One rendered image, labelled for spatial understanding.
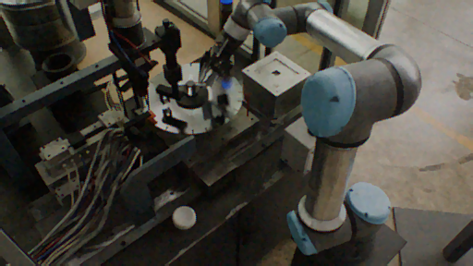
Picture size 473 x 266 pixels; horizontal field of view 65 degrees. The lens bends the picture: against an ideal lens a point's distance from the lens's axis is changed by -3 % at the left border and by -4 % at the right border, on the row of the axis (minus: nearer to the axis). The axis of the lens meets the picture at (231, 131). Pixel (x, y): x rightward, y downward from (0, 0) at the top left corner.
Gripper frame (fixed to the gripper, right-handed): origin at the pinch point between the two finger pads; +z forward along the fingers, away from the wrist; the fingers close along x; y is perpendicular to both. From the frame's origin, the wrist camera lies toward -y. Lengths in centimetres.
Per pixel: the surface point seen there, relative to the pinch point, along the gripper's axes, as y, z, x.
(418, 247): -6, 33, 138
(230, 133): 6.4, 8.9, 15.2
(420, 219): -21, 28, 141
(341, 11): -4.2, -40.3, 25.5
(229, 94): 0.6, -0.9, 9.4
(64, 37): -35, 27, -50
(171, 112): 8.1, 9.5, -5.6
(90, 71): 1.4, 12.3, -32.8
